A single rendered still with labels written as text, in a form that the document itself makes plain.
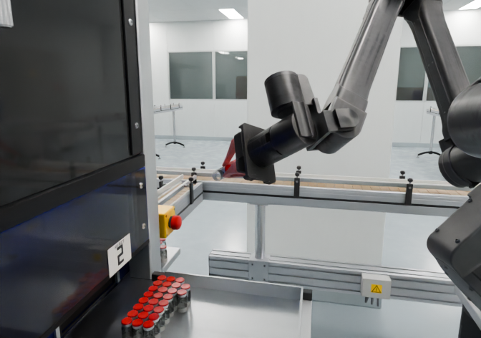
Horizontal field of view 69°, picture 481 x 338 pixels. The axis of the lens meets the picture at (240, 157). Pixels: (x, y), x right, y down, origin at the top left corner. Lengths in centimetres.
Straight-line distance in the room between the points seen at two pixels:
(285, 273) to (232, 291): 88
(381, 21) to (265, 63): 144
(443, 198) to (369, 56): 106
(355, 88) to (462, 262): 40
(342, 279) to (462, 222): 150
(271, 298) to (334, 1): 168
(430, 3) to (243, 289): 74
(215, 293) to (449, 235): 69
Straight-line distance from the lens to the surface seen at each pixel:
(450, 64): 79
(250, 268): 178
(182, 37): 934
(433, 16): 85
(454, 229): 28
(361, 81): 64
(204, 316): 83
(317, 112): 56
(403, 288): 181
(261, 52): 215
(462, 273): 27
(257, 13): 219
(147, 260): 95
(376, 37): 72
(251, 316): 83
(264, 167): 60
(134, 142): 82
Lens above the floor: 137
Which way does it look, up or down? 11 degrees down
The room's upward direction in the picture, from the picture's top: straight up
